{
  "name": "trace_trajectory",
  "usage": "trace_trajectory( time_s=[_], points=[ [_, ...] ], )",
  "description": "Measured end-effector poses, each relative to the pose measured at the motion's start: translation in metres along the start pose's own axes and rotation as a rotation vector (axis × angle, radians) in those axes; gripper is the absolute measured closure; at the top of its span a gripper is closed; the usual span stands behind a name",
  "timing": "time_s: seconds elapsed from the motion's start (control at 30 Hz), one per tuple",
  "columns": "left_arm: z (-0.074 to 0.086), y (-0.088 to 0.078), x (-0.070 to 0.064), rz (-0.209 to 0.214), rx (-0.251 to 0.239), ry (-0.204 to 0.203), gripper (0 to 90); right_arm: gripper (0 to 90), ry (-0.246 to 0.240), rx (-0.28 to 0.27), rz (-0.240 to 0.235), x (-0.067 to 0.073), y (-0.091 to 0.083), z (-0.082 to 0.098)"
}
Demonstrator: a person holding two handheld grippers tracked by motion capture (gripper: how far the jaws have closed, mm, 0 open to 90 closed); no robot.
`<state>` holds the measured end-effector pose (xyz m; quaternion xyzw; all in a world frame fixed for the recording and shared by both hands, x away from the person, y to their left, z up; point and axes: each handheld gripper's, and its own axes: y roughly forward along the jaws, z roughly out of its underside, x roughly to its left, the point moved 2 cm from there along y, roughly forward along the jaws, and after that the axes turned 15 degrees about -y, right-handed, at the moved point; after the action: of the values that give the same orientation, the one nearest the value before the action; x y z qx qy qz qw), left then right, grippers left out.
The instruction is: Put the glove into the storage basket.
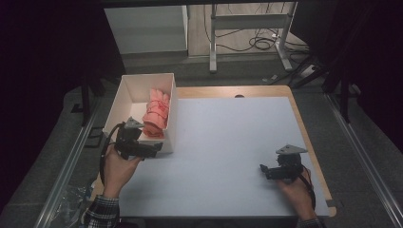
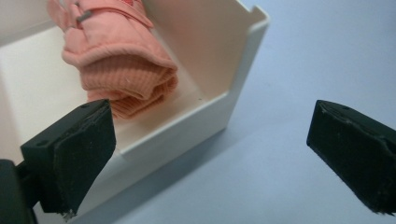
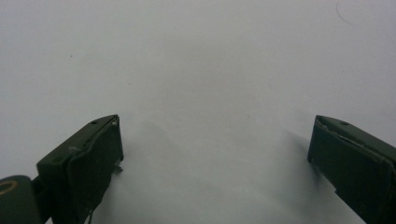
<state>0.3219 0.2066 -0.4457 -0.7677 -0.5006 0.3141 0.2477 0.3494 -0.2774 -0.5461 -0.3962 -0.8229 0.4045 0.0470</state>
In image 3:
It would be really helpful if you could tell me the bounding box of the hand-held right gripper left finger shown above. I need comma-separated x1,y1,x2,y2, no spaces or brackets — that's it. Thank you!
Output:
35,114,124,224

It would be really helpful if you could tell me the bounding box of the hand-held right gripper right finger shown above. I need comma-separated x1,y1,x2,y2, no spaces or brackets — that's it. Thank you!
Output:
306,115,396,224

